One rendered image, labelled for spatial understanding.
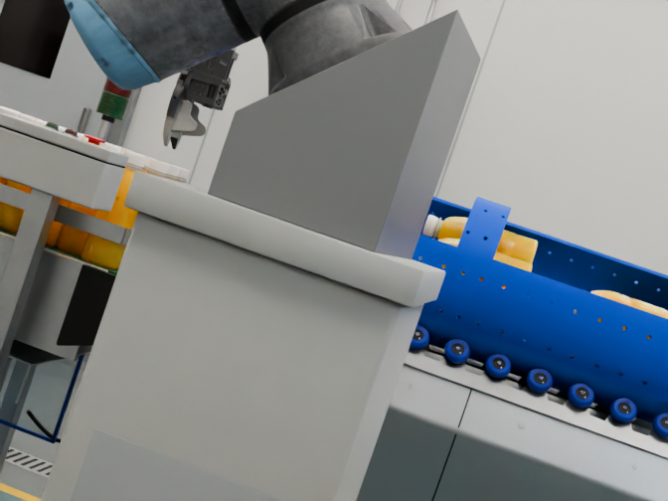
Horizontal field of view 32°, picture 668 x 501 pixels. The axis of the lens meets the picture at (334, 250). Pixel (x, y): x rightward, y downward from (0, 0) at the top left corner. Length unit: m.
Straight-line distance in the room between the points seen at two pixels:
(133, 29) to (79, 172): 0.62
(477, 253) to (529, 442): 0.33
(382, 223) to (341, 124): 0.11
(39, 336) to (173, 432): 0.87
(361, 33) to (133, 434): 0.49
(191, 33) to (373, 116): 0.26
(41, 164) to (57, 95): 3.94
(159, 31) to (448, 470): 1.03
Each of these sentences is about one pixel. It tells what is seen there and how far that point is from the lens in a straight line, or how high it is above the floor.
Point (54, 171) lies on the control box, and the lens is 1.95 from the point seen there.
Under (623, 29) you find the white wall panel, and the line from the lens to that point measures 5.55.
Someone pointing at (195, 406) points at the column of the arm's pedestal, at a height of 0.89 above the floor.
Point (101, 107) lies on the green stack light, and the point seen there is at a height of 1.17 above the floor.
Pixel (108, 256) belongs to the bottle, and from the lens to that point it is 2.07.
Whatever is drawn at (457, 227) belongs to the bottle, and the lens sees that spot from 2.12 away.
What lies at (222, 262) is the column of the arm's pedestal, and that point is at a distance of 1.21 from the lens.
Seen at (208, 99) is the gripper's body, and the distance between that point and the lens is 2.18.
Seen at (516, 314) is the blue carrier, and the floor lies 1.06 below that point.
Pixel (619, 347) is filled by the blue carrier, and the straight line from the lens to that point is 2.02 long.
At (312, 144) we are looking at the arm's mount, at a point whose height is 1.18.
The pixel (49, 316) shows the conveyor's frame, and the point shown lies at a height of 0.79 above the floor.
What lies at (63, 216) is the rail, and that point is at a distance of 2.08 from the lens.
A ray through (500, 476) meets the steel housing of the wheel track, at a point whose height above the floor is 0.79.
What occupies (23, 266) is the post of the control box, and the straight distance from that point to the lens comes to 1.99.
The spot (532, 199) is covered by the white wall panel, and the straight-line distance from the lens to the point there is 5.43.
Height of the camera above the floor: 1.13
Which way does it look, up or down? 2 degrees down
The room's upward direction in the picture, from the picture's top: 19 degrees clockwise
